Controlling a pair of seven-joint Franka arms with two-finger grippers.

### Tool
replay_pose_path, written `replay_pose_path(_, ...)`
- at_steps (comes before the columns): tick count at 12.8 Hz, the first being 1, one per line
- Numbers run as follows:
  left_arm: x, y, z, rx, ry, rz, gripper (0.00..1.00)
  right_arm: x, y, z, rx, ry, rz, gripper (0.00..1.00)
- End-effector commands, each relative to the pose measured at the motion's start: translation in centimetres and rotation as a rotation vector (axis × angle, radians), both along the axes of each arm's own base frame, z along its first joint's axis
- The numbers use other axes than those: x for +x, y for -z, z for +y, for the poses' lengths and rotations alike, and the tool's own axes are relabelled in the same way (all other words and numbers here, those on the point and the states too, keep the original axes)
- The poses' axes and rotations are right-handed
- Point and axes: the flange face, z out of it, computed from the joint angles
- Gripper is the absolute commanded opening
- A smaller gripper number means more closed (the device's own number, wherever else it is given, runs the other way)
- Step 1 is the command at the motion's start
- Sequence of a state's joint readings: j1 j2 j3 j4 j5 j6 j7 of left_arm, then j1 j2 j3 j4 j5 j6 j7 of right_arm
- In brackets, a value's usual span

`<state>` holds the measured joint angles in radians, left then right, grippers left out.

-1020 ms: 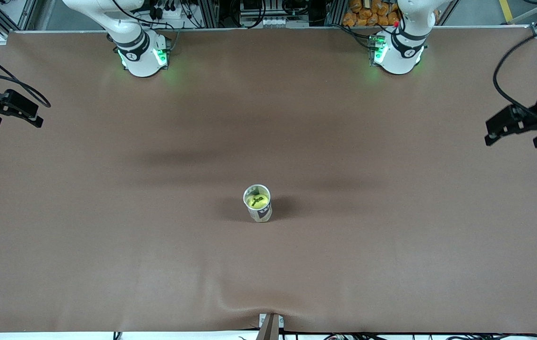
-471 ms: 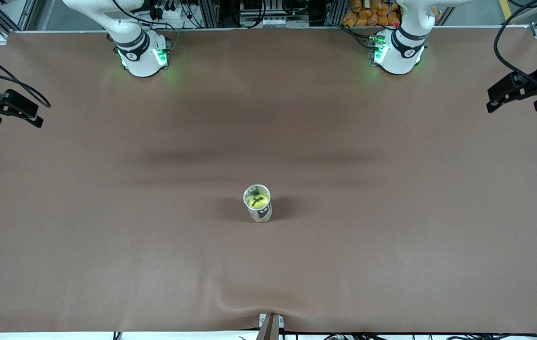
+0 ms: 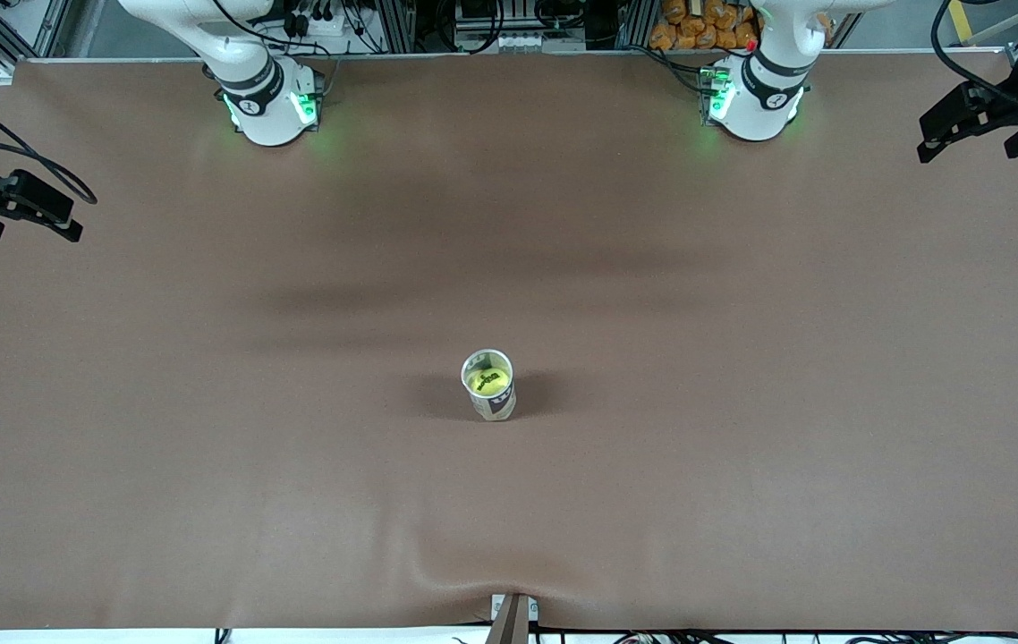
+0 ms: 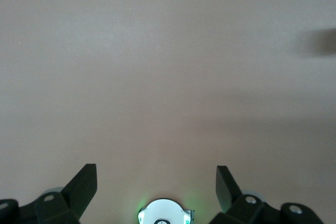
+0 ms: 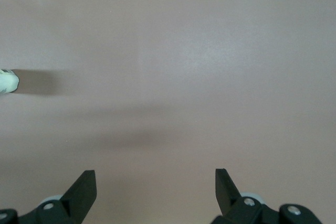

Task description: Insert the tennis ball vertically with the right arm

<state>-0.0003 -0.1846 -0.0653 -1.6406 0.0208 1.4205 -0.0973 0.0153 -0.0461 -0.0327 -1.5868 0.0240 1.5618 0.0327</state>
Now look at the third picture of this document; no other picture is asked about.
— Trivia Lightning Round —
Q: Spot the yellow Wilson tennis ball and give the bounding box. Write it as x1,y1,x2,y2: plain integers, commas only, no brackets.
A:
467,364,512,397

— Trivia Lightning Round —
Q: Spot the clear Wilson tennis ball can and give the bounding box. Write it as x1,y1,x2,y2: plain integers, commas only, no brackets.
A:
460,348,517,423

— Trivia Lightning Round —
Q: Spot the orange objects pile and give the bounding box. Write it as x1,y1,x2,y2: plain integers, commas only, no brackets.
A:
649,0,834,52

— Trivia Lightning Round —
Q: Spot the white power strip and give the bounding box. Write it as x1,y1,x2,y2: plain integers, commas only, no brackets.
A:
281,0,358,38

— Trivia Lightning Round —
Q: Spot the white terminal block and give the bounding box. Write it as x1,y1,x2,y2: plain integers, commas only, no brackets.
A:
493,30,556,53

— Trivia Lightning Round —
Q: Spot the brown table mat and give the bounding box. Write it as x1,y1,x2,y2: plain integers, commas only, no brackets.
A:
0,52,1018,631

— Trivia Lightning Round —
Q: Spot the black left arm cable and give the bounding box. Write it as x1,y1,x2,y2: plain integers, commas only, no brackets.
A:
929,0,1018,113

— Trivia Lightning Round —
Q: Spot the aluminium frame post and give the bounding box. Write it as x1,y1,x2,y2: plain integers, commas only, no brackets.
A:
30,0,73,60
614,0,657,50
373,0,416,55

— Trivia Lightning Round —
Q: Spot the metal camera stand bracket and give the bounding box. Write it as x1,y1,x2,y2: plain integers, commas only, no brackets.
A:
489,592,539,644

